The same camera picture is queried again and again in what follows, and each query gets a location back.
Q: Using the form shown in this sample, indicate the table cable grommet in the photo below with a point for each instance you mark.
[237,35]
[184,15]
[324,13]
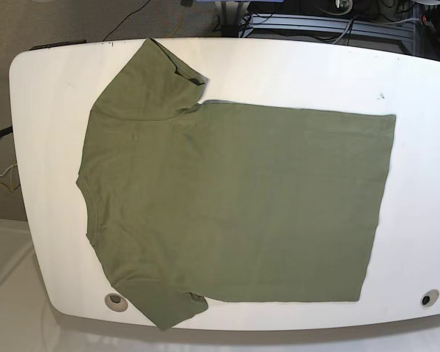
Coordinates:
[430,298]
[116,302]

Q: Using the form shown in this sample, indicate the olive green T-shirt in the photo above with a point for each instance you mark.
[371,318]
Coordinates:
[190,201]

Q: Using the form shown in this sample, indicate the left table cable grommet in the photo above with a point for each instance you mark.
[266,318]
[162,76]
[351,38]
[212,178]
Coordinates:
[116,302]

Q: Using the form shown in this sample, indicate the aluminium frame rail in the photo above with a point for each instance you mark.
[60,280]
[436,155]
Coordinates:
[403,32]

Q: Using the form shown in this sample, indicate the right table cable grommet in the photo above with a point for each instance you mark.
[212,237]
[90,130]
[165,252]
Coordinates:
[430,298]

